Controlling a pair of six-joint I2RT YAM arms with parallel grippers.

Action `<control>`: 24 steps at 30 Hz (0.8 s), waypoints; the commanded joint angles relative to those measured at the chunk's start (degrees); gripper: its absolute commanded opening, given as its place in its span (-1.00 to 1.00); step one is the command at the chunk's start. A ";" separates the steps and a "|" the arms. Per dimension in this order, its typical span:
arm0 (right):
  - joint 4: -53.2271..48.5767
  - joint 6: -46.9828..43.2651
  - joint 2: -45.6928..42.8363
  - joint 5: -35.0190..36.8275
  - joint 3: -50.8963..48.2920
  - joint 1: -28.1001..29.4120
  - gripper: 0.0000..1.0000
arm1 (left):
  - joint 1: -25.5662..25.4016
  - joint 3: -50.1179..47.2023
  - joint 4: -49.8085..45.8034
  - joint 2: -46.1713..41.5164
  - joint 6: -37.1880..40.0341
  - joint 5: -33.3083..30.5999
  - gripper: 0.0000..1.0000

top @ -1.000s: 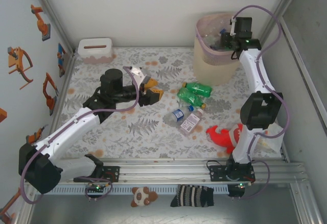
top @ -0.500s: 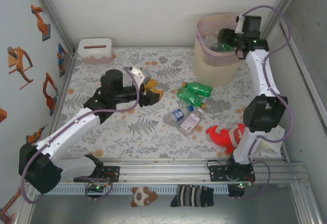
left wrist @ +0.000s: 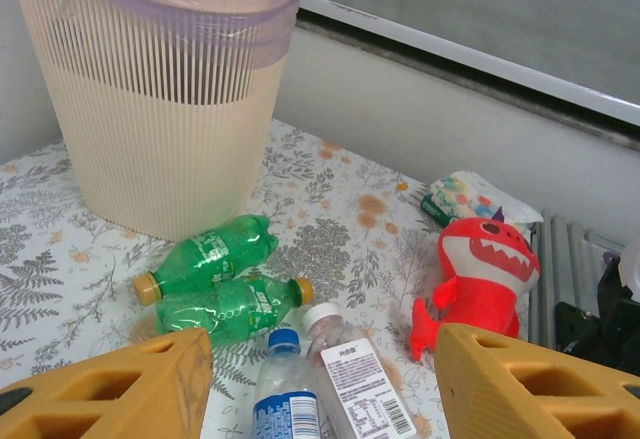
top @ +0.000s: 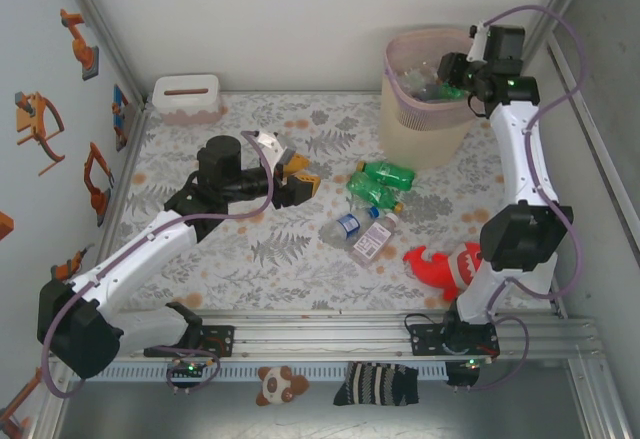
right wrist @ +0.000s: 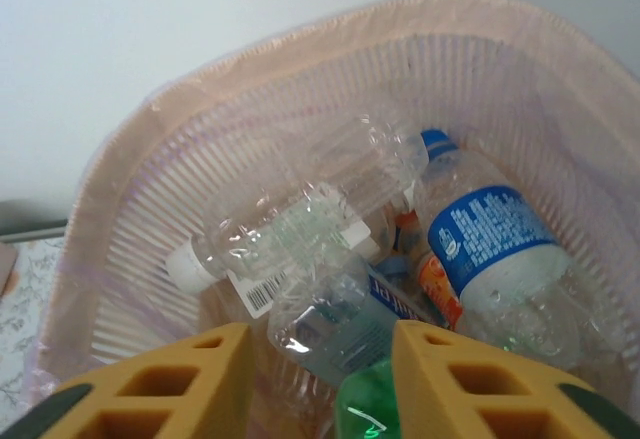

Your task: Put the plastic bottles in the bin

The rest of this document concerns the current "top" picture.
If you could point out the small clear bottle blue label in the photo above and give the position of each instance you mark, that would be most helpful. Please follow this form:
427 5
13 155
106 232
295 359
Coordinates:
347 224

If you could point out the green bottle yellow cap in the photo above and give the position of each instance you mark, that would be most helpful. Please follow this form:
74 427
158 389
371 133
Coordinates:
372 190
387 173

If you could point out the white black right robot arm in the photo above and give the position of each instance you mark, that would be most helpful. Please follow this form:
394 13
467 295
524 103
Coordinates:
514 159

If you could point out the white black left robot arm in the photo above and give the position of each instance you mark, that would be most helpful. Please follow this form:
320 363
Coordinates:
132 259

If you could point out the beige bin with pink liner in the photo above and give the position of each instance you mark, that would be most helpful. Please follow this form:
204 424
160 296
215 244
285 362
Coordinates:
420 139

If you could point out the white tissue box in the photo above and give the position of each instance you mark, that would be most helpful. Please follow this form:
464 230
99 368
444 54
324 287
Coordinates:
185 104

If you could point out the red shark plush toy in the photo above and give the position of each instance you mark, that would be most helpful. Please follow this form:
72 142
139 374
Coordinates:
435 269

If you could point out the brown white panda plush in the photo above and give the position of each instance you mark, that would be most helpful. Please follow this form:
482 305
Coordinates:
280 384

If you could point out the black white striped sock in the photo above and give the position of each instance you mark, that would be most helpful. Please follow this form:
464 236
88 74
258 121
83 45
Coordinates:
375 384

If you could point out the green circuit board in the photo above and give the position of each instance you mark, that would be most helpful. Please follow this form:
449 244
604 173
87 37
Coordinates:
462 371
187 370

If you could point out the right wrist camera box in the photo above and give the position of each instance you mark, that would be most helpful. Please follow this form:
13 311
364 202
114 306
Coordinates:
477 44

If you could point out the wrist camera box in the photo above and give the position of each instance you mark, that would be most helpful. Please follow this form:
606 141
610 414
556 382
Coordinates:
477 44
272 141

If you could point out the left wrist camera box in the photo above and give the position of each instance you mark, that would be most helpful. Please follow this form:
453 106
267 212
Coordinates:
272 141

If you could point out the blue orange wall sticker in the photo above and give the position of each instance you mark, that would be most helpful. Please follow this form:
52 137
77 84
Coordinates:
120 114

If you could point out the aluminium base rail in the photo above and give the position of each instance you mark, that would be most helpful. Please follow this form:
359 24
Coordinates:
325 339

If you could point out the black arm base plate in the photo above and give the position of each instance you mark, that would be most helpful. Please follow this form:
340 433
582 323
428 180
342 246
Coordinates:
425 341
220 341

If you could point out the orange claw wall sticker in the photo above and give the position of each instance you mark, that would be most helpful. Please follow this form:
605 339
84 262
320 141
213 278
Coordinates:
30 119

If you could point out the small orange wall sticker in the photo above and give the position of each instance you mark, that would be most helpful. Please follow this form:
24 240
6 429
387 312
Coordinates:
5 226

